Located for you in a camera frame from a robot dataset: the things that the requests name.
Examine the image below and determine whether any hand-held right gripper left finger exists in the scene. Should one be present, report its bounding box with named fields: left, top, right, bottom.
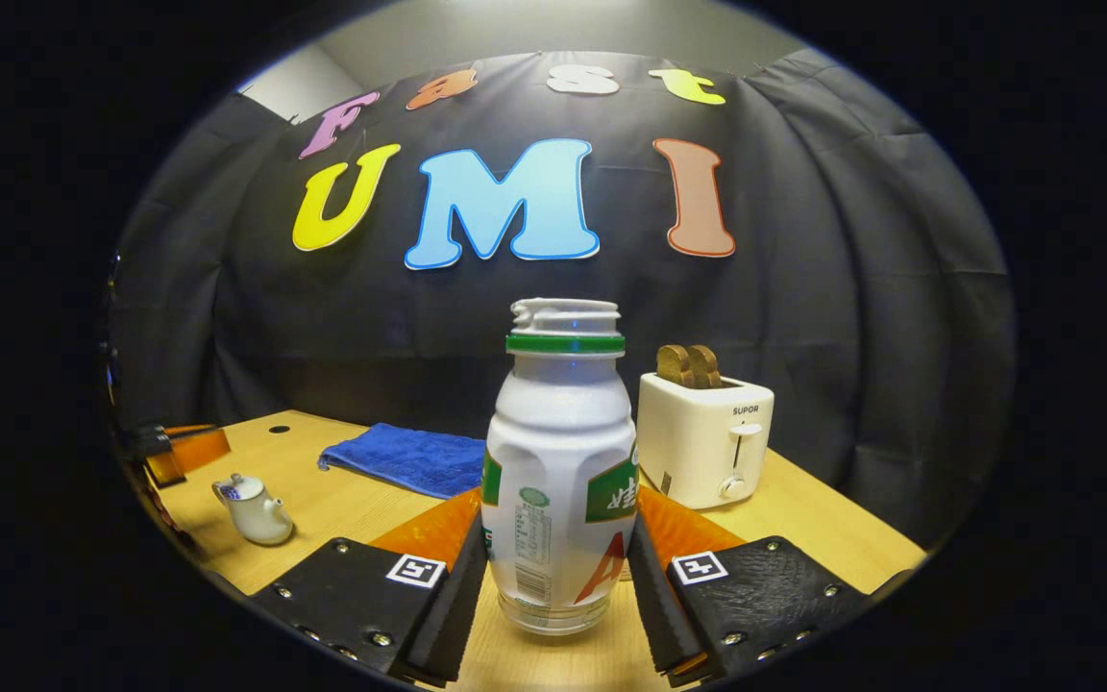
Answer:
left=251, top=487, right=487, bottom=688

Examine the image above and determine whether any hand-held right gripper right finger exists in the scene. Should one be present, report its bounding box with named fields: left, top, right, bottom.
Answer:
left=626, top=485, right=870, bottom=688

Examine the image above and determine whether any white plastic water bottle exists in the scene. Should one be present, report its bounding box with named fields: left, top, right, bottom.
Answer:
left=481, top=298, right=639, bottom=637

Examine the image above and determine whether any blue towel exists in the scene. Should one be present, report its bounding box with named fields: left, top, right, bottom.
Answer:
left=317, top=423, right=487, bottom=500

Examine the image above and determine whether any cream toaster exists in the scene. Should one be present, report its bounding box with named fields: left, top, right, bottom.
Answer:
left=636, top=371, right=775, bottom=510

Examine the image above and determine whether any brown bread slice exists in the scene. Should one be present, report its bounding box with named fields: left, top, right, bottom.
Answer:
left=656, top=344, right=696, bottom=388
left=688, top=346, right=723, bottom=390

